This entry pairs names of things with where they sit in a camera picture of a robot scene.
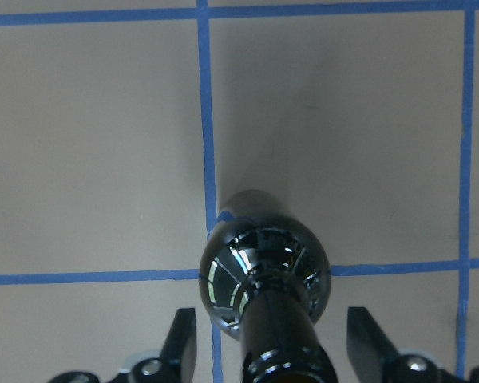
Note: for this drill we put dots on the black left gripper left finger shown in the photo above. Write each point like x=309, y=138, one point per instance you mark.
x=177, y=359

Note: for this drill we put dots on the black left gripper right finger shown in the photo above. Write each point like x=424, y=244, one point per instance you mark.
x=374, y=357

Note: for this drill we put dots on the dark glass wine bottle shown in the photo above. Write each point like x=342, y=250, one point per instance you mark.
x=265, y=281

